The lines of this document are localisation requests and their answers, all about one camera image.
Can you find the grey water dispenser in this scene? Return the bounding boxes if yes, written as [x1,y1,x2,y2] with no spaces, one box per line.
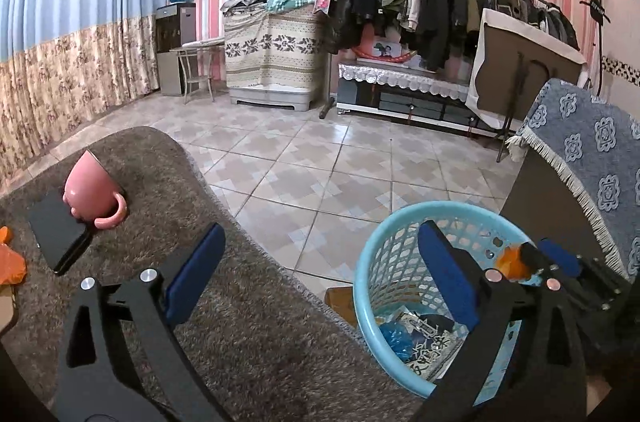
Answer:
[155,2,197,97]

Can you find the pink mug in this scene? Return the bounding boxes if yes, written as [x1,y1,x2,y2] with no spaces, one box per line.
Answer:
[62,149,128,231]

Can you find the orange plastic bag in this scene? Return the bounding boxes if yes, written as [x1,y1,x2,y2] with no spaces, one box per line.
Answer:
[0,226,29,287]

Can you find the brown shaggy rug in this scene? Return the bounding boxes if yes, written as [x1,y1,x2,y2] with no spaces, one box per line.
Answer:
[0,125,422,422]

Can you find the black phone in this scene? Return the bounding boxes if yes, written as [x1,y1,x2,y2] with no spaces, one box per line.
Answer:
[26,189,94,276]

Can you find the black floor stand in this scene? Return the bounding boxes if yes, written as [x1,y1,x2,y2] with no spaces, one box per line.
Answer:
[580,0,612,99]

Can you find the brown cabinet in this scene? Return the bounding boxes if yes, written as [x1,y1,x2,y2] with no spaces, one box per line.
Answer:
[500,141,607,264]

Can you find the small metal-legged chair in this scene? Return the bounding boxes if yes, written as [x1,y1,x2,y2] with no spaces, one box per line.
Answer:
[169,40,226,105]

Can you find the blue and floral curtain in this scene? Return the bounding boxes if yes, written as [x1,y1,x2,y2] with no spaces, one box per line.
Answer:
[0,0,177,199]

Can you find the patterned cloth cover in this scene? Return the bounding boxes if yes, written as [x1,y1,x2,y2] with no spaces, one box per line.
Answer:
[222,10,329,90]

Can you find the low television cabinet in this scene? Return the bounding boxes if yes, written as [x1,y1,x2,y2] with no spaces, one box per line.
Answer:
[336,62,497,136]

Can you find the small orange scrap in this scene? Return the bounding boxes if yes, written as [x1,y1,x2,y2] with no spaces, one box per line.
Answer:
[497,245,532,280]

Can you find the white lace cloth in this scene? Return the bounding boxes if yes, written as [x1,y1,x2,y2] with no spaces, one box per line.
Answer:
[337,61,477,103]

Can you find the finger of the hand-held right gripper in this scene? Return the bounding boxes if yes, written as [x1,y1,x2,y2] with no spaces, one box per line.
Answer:
[539,239,601,285]
[520,243,550,282]

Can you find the blue patterned cloth covered furniture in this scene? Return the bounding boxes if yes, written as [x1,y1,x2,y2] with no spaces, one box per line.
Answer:
[506,77,640,281]

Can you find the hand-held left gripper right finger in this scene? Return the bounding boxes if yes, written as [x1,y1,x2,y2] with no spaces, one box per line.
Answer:
[415,219,588,422]

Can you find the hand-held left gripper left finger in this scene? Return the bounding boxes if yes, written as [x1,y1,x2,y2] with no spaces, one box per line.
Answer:
[50,222,231,422]

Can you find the light blue plastic basket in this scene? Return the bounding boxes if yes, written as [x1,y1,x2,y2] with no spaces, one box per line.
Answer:
[352,201,542,407]

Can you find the brown folding table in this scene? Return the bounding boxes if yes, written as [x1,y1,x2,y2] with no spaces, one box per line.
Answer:
[467,8,589,163]

